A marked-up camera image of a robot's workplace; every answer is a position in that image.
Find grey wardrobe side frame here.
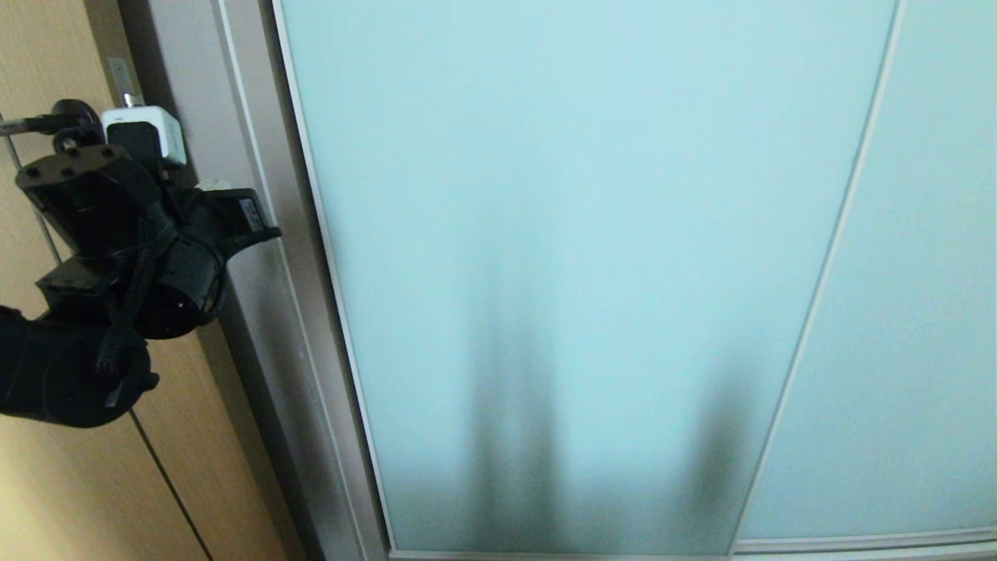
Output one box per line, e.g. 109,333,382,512
117,0,390,561

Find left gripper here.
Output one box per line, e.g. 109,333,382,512
140,179,282,340

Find small grey wall plate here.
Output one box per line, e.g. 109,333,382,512
107,56,135,104

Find black door handle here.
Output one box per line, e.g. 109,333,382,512
0,99,104,141

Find frosted glass sliding door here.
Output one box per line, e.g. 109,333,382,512
271,0,908,559
732,0,997,548

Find silver door floor track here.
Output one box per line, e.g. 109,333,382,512
388,528,997,561

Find light wood panel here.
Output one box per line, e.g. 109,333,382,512
0,117,213,561
0,0,306,561

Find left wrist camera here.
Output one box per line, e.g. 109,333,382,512
100,93,188,182

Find black cable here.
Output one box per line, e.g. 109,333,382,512
95,201,178,379

